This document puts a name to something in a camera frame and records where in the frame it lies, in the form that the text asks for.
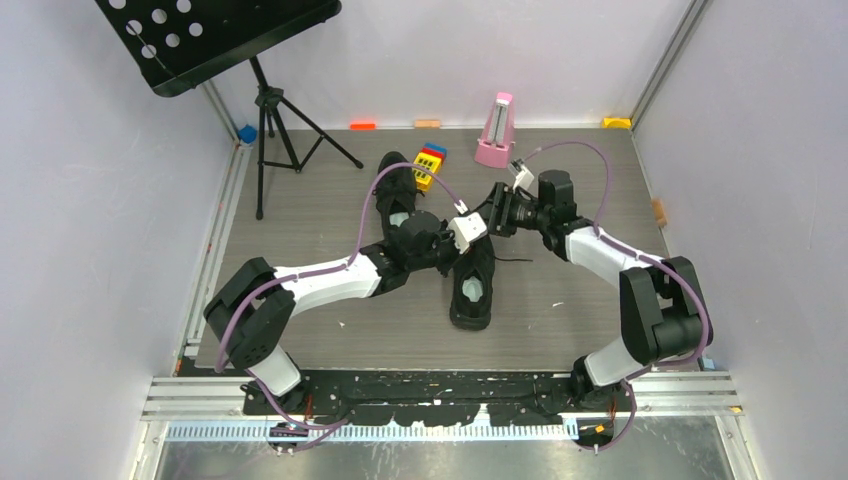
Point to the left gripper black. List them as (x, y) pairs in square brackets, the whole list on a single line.
[(454, 251)]

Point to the black shoe tied left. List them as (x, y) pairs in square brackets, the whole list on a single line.
[(395, 193)]

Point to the yellow block in corner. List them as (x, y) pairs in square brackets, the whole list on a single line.
[(616, 123)]

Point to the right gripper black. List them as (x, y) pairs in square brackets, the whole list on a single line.
[(500, 210)]

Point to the brown block right edge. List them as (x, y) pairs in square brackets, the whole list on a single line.
[(659, 212)]

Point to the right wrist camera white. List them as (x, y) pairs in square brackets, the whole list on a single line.
[(523, 177)]

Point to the tan wooden block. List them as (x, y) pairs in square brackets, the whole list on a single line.
[(427, 124)]

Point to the black shoelace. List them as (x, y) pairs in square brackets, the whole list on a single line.
[(513, 260)]

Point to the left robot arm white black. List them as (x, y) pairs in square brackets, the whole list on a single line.
[(251, 311)]

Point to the blue block in corner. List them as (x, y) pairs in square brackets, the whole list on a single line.
[(247, 134)]

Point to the black shoe with laces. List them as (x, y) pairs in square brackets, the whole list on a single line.
[(472, 296)]

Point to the black music stand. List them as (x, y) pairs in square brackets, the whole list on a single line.
[(179, 45)]

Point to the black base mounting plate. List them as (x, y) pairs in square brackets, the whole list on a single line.
[(438, 398)]

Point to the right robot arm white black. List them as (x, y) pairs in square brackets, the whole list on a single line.
[(663, 316)]

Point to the orange block at wall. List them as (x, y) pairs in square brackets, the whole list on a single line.
[(362, 126)]

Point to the yellow toy block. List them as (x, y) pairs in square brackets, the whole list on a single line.
[(429, 162)]

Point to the pink metronome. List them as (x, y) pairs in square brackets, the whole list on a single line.
[(496, 142)]

